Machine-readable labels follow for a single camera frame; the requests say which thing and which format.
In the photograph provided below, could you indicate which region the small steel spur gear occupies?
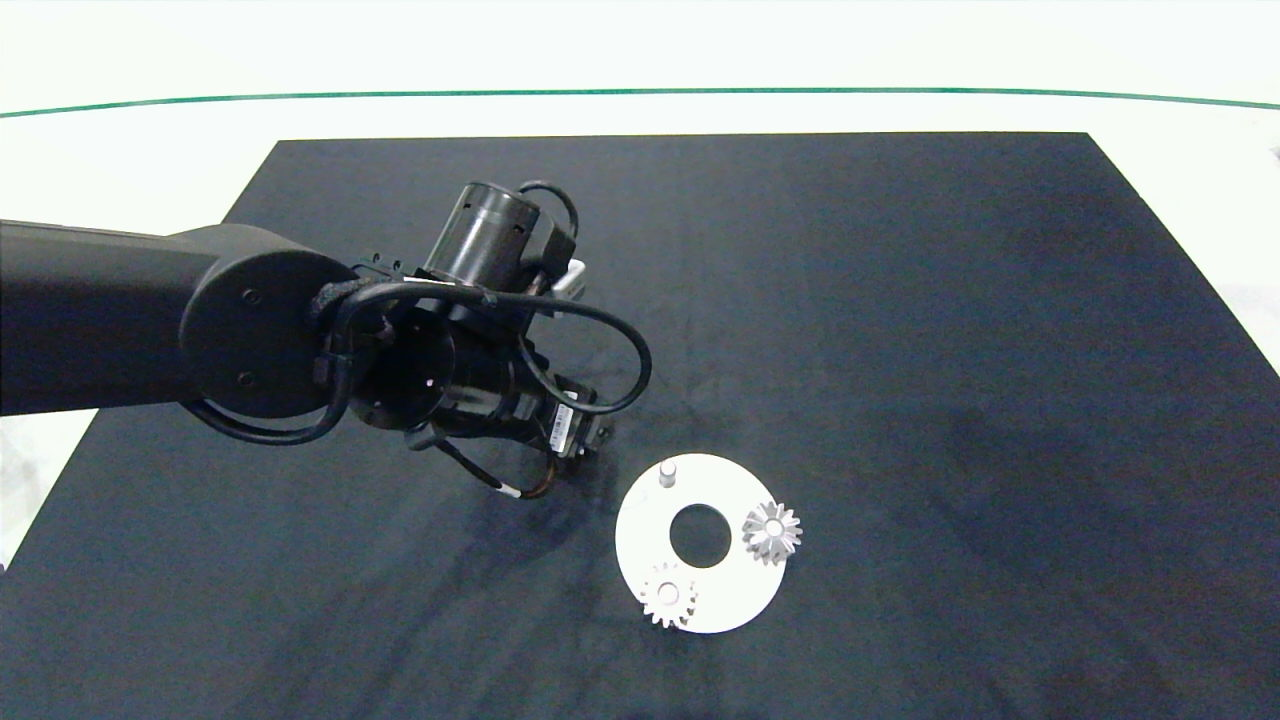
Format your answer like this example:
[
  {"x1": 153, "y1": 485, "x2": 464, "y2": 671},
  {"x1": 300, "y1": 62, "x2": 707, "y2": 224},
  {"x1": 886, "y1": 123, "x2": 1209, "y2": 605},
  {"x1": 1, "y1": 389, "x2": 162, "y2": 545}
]
[
  {"x1": 639, "y1": 562, "x2": 699, "y2": 629},
  {"x1": 742, "y1": 501, "x2": 803, "y2": 567}
]

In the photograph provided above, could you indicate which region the dark table mat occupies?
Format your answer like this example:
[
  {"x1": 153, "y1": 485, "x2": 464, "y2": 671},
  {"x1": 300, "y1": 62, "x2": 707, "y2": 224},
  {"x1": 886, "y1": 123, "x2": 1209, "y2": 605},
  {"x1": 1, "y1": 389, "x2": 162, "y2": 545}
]
[{"x1": 0, "y1": 132, "x2": 1280, "y2": 720}]

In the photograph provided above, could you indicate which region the black cable with white tag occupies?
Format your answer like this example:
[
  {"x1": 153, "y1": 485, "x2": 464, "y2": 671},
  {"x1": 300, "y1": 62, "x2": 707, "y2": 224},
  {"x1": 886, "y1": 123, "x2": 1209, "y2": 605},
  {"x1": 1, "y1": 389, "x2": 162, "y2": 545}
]
[{"x1": 432, "y1": 440, "x2": 557, "y2": 500}]

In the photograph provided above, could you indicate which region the round white pin plate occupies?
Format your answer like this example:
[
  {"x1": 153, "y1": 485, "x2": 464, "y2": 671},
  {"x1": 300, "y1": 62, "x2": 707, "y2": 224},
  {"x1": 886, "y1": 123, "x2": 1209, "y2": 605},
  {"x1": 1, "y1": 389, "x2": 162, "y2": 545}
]
[{"x1": 615, "y1": 453, "x2": 788, "y2": 635}]

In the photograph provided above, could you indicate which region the short black camera cable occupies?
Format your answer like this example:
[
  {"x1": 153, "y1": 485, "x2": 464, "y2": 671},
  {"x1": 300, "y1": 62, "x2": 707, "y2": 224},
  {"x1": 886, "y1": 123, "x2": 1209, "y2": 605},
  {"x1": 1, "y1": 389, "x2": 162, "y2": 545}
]
[{"x1": 517, "y1": 179, "x2": 581, "y2": 246}]

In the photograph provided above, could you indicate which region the boxy wrist camera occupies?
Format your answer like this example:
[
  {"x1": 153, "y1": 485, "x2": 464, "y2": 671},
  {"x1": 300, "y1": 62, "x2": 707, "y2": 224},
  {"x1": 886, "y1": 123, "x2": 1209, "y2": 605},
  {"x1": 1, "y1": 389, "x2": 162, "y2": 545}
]
[{"x1": 535, "y1": 225, "x2": 588, "y2": 307}]

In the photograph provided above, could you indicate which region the long black cable loop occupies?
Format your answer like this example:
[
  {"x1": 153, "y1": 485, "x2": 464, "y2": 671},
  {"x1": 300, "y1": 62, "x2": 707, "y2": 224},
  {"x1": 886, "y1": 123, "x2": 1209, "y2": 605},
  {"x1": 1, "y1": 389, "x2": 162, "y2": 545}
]
[{"x1": 335, "y1": 282, "x2": 654, "y2": 416}]

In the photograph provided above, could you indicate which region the black cable loop under arm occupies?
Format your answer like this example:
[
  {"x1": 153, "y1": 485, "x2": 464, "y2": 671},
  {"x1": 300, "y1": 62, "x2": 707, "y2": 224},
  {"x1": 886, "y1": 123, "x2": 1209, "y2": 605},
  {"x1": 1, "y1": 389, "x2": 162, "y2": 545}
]
[{"x1": 186, "y1": 345, "x2": 353, "y2": 447}]

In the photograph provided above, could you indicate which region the green tape line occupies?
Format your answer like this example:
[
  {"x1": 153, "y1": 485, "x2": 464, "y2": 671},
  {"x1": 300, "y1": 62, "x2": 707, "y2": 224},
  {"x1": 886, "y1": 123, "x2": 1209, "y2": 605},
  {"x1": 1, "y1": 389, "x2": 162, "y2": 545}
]
[{"x1": 0, "y1": 88, "x2": 1280, "y2": 119}]

